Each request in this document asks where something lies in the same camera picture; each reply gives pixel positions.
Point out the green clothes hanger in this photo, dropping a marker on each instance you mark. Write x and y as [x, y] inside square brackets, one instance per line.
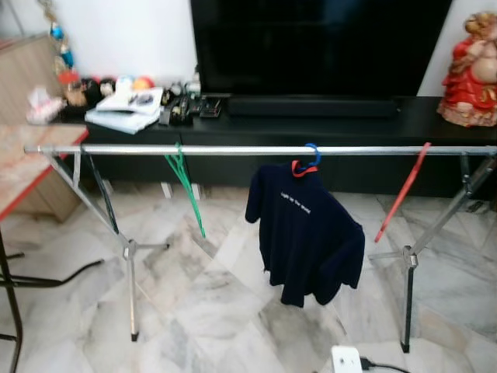
[183, 175]

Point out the blue and red clothes hanger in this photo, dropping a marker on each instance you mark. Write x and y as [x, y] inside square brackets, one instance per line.
[299, 169]

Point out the black clothes hanger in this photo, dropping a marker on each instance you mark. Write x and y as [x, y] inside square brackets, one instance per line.
[102, 194]

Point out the red laughing buddha statue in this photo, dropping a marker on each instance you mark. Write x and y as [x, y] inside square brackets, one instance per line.
[470, 85]

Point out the black tv console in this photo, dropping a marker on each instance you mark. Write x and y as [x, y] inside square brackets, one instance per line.
[311, 132]

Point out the navy t-shirt white print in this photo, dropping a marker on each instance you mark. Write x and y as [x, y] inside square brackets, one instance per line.
[307, 233]

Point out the black soundbar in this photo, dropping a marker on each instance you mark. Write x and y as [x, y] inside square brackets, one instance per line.
[311, 107]

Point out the black television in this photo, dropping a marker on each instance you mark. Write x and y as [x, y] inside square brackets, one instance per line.
[318, 47]

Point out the silver clothes rack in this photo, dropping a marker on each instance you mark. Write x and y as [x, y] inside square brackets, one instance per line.
[233, 150]

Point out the small black box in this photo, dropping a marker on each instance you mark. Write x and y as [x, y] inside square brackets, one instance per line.
[211, 109]

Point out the clear bottle green label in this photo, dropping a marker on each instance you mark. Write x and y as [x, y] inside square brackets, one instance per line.
[193, 84]

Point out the black remote control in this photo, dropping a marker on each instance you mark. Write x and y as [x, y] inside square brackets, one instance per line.
[176, 113]

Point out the black computer mouse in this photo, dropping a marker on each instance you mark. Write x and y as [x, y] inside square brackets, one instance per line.
[141, 99]

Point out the orange red round toy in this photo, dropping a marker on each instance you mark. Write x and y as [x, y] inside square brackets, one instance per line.
[144, 82]

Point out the white paper stack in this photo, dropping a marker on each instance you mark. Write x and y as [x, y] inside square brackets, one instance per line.
[124, 116]

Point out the white blue round toy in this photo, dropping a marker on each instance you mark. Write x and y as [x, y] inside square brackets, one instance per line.
[124, 82]

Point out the black mouse plush toy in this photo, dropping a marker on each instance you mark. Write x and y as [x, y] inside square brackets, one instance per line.
[99, 87]

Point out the glass jar red lid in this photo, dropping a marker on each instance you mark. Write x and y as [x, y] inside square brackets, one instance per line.
[74, 92]

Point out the gold trophy blue ball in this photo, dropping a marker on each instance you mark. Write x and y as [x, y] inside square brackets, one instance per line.
[64, 56]

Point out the pink tissue pack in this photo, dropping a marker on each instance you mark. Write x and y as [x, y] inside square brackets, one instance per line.
[43, 109]

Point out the light wooden cabinet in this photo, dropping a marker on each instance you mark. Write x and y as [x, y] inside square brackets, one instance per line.
[23, 78]

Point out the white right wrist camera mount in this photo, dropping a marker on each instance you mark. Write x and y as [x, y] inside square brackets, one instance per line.
[346, 361]

